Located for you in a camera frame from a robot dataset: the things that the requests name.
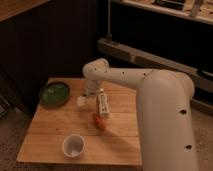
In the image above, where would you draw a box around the white sponge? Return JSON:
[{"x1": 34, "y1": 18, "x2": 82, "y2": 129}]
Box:
[{"x1": 77, "y1": 96, "x2": 96, "y2": 107}]

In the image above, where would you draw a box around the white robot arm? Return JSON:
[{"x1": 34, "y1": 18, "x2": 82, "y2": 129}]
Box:
[{"x1": 83, "y1": 58, "x2": 199, "y2": 171}]

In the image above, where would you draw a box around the green ceramic bowl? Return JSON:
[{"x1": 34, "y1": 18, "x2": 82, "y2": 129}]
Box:
[{"x1": 39, "y1": 82, "x2": 70, "y2": 107}]

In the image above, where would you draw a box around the white tube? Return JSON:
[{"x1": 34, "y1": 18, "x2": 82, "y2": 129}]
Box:
[{"x1": 97, "y1": 88, "x2": 110, "y2": 118}]

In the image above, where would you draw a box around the red toy vegetable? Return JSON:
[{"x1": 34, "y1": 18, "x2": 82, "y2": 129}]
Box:
[{"x1": 92, "y1": 114, "x2": 106, "y2": 131}]

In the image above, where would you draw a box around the white cup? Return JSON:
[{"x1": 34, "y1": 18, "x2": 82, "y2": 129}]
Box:
[{"x1": 62, "y1": 134, "x2": 85, "y2": 159}]

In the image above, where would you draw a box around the wooden board table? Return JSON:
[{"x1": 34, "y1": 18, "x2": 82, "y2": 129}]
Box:
[{"x1": 17, "y1": 78, "x2": 141, "y2": 166}]

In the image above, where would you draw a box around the grey metal shelf rail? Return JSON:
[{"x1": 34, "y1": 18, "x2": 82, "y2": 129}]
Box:
[{"x1": 97, "y1": 38, "x2": 213, "y2": 94}]

